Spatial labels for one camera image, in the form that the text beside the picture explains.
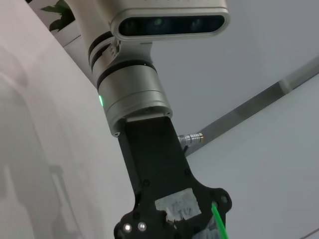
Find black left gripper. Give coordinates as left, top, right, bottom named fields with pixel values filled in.
left=114, top=116, right=233, bottom=239

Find transparent document bag green zip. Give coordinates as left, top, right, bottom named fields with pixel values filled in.
left=194, top=202, right=226, bottom=239

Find white tape patch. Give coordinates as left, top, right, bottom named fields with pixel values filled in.
left=154, top=188, right=202, bottom=222

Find green leafy plant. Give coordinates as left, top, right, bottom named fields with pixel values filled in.
left=40, top=0, right=76, bottom=32

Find metal cable connector plug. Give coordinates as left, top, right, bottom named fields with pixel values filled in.
left=177, top=133, right=205, bottom=144

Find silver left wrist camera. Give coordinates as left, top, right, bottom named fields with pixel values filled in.
left=109, top=0, right=231, bottom=42

